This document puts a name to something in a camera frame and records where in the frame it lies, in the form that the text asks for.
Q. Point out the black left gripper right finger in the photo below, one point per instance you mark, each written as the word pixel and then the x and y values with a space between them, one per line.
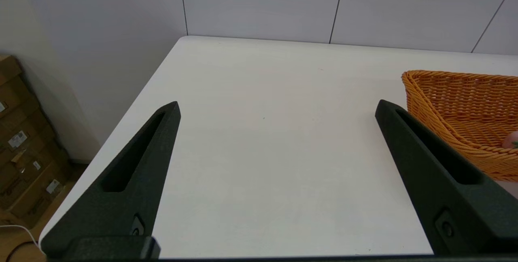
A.
pixel 449 201

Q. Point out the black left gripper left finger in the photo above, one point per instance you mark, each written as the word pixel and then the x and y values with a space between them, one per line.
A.
pixel 141 177

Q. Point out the pink toy peach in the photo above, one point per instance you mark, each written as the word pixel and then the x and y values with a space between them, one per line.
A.
pixel 512 140

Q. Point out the orange wicker basket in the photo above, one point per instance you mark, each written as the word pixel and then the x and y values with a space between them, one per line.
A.
pixel 465 108

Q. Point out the brown cardboard box with label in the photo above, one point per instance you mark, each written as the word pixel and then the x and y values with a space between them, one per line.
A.
pixel 32 191
pixel 10 92
pixel 28 132

